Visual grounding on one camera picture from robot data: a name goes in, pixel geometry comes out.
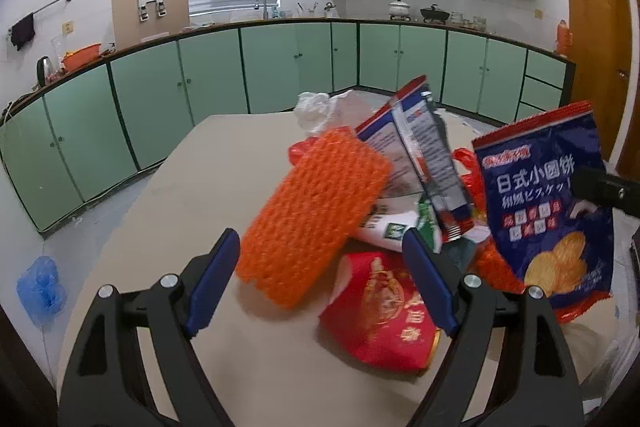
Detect blue chip bag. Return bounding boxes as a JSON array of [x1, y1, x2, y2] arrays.
[[472, 101, 614, 324]]

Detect red gold paper packet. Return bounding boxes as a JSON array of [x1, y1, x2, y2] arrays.
[[319, 251, 439, 374]]

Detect green white milk carton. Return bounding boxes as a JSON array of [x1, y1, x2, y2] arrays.
[[352, 194, 442, 253]]

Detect orange foam fruit net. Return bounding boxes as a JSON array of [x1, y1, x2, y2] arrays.
[[235, 128, 393, 309]]

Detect green lower kitchen cabinets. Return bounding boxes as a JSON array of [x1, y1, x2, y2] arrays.
[[1, 20, 576, 233]]

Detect blue plastic bag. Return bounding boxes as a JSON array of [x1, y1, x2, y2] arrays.
[[16, 256, 67, 329]]

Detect red plastic bag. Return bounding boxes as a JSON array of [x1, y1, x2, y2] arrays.
[[451, 147, 486, 219]]

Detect orange thermos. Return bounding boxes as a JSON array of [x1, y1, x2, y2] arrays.
[[554, 20, 573, 57]]

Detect brown wooden door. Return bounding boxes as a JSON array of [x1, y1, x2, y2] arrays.
[[568, 0, 632, 159]]

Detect blue white snack bag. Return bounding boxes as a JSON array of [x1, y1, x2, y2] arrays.
[[356, 75, 473, 242]]

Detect black wok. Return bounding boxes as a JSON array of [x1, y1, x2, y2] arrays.
[[420, 4, 450, 25]]

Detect white cooking pot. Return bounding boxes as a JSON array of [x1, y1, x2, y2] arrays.
[[388, 0, 411, 20]]

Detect white crumpled paper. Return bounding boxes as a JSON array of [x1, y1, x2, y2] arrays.
[[293, 90, 374, 136]]

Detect orange basin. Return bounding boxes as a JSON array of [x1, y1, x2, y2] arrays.
[[62, 43, 101, 72]]

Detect steel kettle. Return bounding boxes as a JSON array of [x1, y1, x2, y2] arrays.
[[36, 56, 55, 88]]

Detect dark towel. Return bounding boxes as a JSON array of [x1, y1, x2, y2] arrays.
[[10, 13, 35, 51]]

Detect cardboard box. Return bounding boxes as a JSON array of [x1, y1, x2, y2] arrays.
[[111, 0, 190, 51]]

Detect chrome faucet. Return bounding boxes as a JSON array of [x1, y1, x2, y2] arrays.
[[254, 0, 269, 20]]

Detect towel rail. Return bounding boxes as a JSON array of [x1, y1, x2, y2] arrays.
[[8, 0, 73, 36]]

